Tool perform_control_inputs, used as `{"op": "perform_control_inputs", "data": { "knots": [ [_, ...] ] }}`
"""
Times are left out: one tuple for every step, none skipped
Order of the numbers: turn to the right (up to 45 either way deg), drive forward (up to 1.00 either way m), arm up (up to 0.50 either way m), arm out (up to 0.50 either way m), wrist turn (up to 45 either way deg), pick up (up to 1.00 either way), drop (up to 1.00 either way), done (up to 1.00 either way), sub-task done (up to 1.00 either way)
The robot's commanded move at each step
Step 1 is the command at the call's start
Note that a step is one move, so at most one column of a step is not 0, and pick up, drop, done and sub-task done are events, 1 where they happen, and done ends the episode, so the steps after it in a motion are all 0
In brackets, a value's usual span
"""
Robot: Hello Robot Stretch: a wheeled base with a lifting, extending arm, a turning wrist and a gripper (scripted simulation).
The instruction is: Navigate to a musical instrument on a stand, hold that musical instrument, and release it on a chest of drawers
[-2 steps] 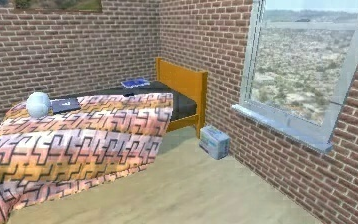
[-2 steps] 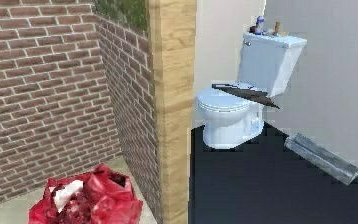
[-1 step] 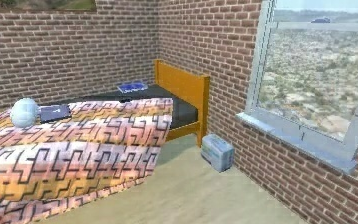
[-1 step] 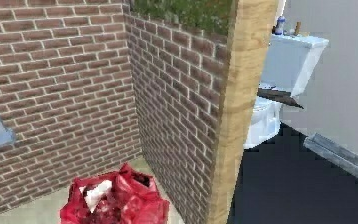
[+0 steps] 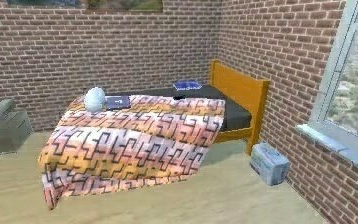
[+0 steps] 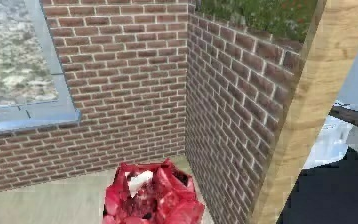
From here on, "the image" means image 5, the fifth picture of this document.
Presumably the patterned orange pink blanket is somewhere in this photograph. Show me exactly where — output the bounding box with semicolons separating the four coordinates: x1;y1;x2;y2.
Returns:
37;94;227;211

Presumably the dark blue book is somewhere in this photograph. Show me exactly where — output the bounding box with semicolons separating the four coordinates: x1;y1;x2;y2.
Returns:
104;95;132;111

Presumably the pale blue grey box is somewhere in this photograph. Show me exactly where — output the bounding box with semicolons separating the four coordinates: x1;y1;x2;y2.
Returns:
249;142;291;187

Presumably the bright blue book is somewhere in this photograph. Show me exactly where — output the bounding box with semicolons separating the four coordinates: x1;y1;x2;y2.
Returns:
172;80;203;92

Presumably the orange wooden bed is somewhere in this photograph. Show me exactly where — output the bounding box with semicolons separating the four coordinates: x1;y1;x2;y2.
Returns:
112;59;271;156

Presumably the white framed window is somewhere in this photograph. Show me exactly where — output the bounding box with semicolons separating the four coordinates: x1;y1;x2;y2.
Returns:
295;0;358;176

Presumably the pale blue white ball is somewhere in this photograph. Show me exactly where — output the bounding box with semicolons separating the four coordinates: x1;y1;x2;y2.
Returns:
83;86;107;113

